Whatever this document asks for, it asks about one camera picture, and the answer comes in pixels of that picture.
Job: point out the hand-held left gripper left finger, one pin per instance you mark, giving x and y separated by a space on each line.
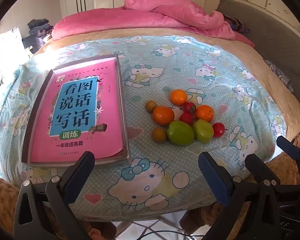
78 177

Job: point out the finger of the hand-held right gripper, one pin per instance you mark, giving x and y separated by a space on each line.
258 167
288 148

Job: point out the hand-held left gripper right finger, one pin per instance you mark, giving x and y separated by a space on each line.
213 177

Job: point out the green jujube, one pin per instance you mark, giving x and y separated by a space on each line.
180 133
203 131

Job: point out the red cherry tomato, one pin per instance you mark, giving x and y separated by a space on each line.
186 118
218 129
189 107

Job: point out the orange mandarin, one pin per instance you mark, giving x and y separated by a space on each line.
163 115
178 97
205 113

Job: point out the small yellow-brown kumquat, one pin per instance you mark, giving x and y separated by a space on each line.
151 105
158 134

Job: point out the shallow grey cardboard box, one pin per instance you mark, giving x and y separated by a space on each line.
90 62

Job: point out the pink and blue book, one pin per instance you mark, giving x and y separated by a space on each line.
102 142

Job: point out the dark floral pillow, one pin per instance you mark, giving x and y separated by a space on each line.
280 75

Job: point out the grey upholstered headboard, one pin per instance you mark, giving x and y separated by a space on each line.
277 42

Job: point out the cat-print light blue bed sheet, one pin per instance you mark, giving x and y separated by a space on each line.
165 67

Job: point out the dark patterned pillow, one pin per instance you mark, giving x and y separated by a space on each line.
237 23

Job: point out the pile of dark clothes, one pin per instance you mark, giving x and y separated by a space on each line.
37 30

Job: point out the pink duvet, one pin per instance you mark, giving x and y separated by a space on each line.
140 17

